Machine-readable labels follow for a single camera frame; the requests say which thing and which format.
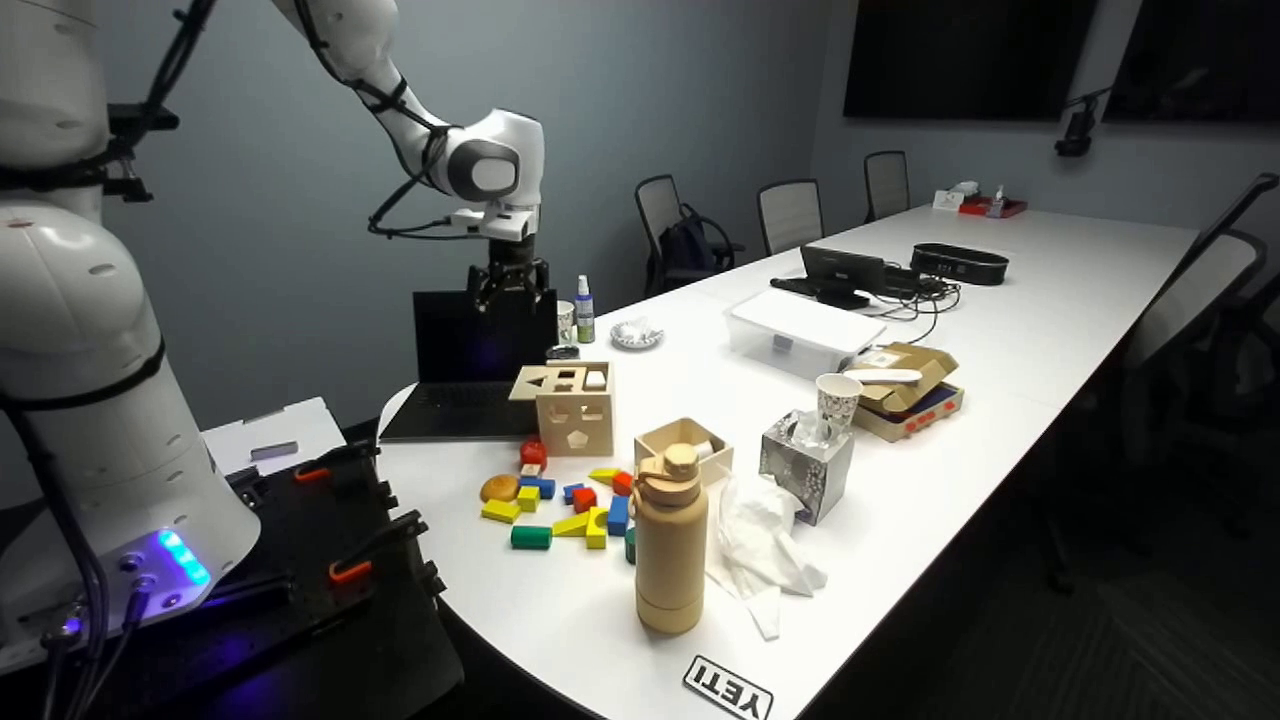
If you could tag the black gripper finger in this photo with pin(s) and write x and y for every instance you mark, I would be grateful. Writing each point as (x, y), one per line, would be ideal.
(528, 299)
(478, 299)

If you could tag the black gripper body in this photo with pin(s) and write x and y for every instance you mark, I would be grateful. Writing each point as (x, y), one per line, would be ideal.
(513, 266)

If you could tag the wooden shape sorter cube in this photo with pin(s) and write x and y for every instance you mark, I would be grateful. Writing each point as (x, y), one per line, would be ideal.
(575, 407)

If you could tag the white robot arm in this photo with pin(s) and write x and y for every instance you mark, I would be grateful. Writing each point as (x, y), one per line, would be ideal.
(138, 523)

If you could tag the black open laptop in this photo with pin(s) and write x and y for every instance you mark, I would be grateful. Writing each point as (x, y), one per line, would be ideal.
(467, 364)

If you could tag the small spray bottle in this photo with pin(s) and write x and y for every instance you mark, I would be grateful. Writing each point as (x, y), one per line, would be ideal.
(584, 309)

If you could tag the red ball block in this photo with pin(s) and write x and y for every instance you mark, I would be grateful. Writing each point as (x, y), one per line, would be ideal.
(535, 452)

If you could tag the blue block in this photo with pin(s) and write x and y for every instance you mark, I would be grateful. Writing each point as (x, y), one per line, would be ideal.
(545, 484)

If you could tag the orange half-round block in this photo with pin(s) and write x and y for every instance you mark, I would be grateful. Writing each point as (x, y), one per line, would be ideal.
(502, 490)

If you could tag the small wooden tray box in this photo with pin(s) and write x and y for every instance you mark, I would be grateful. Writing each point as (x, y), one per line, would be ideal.
(712, 452)

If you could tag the yellow rectangular block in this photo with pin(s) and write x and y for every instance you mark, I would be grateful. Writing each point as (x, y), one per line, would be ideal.
(502, 508)

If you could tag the white clipboard sheet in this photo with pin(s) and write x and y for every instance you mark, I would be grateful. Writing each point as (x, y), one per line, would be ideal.
(274, 442)

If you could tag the green rectangular block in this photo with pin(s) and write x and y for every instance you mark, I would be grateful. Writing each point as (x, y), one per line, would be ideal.
(528, 537)

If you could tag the tan water bottle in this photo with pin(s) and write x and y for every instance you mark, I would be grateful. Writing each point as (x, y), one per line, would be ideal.
(670, 542)

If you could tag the grey office chair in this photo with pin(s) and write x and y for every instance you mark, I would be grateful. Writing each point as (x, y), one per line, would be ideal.
(884, 180)
(788, 213)

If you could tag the patterned paper cup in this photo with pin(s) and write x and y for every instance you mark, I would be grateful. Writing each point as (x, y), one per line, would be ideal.
(839, 400)

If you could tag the silver patterned tissue box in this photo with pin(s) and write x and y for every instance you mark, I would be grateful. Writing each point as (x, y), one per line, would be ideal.
(809, 458)

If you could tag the crumpled clear plastic bag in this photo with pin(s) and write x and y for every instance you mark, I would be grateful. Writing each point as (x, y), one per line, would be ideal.
(757, 552)

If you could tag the open cardboard box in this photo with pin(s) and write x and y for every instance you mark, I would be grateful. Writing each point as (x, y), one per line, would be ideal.
(907, 391)

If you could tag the black oval case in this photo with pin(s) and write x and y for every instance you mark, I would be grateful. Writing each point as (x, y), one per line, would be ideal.
(958, 262)

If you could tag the red item on table end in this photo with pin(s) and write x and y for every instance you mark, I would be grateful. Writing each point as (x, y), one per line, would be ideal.
(992, 205)

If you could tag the orange handled clamp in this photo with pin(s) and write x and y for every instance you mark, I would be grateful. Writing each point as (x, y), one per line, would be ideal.
(358, 563)

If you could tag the wall mounted television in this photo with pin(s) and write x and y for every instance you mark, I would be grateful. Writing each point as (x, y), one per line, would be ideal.
(967, 59)

